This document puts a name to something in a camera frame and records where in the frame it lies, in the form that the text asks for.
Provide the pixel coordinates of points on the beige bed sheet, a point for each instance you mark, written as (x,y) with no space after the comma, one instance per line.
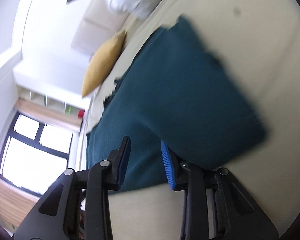
(257,43)

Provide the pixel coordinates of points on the dark teal knit sweater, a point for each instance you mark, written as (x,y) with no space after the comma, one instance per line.
(174,92)

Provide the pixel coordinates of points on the white padded headboard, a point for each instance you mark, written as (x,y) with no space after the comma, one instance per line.
(97,25)

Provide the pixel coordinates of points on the black framed window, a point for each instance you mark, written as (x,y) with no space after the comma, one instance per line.
(34,154)

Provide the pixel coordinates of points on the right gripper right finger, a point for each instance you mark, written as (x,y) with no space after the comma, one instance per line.
(216,204)

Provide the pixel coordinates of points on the red box on shelf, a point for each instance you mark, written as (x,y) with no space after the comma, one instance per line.
(81,113)

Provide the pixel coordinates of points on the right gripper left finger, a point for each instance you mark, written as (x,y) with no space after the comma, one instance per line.
(56,214)

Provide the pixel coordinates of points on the mustard yellow cushion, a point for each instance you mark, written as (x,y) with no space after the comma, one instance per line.
(102,63)

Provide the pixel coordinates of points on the white cubby shelf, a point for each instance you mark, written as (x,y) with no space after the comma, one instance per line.
(47,102)

